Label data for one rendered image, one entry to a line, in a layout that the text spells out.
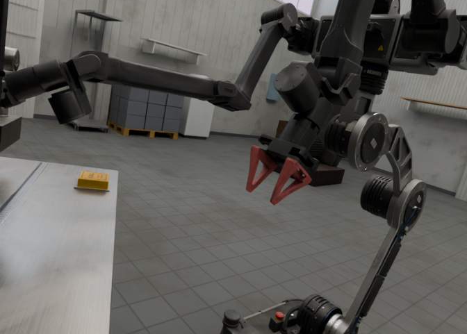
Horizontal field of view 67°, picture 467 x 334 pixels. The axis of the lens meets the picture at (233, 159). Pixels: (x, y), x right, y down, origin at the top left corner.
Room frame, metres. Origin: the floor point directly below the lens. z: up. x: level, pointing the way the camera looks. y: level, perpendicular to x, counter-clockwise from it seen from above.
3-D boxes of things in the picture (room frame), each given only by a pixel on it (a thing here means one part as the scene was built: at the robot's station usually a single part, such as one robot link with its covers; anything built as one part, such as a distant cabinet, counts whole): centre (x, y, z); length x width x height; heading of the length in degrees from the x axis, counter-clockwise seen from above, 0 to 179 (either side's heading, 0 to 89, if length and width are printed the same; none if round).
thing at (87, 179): (0.86, 0.34, 0.91); 0.07 x 0.07 x 0.02; 19
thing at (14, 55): (0.62, 0.42, 1.18); 0.04 x 0.02 x 0.04; 19
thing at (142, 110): (6.91, 1.88, 0.57); 1.15 x 0.77 x 1.14; 133
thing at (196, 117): (7.80, 1.07, 0.68); 0.69 x 0.59 x 1.36; 133
